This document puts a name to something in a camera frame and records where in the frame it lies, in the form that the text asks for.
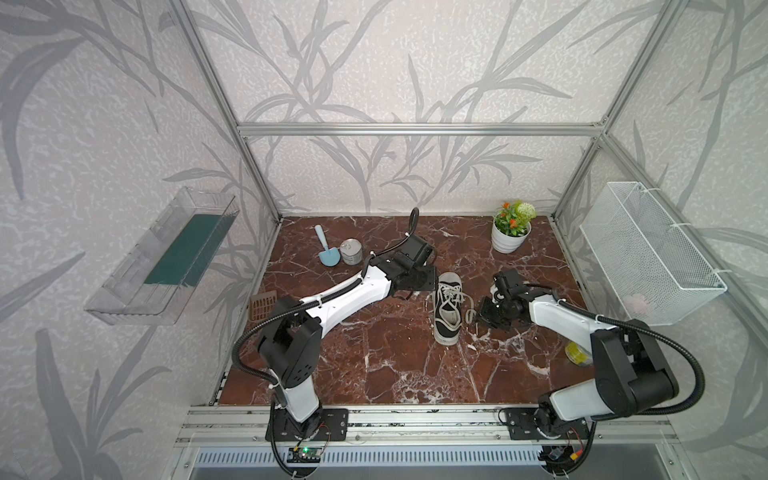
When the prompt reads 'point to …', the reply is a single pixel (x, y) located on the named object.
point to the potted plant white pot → (507, 244)
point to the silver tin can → (351, 251)
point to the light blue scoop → (331, 256)
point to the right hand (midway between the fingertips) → (474, 308)
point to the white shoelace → (449, 301)
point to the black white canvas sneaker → (443, 336)
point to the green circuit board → (304, 455)
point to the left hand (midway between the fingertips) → (439, 273)
